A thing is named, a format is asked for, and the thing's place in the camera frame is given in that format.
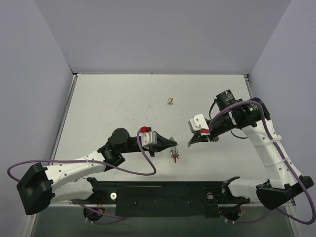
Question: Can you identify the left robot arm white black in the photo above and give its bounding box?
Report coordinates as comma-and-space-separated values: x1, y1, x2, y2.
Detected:
17, 126, 178, 215

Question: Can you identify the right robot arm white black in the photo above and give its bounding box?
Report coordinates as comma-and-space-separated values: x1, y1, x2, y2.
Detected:
188, 90, 314, 210

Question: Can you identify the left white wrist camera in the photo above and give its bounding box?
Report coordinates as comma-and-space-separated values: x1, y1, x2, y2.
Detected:
140, 126, 158, 149

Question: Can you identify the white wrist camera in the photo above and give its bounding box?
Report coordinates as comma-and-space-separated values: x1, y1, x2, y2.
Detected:
188, 114, 209, 134
140, 126, 158, 149

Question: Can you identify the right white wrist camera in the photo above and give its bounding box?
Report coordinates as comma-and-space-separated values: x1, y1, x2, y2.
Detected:
188, 114, 209, 134

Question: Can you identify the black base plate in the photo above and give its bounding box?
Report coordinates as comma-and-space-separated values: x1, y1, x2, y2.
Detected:
76, 178, 250, 217

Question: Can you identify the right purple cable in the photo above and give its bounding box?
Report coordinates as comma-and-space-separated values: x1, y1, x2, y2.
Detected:
208, 98, 315, 225

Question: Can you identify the aluminium frame rail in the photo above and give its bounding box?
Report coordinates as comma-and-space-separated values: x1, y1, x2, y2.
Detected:
29, 185, 296, 207

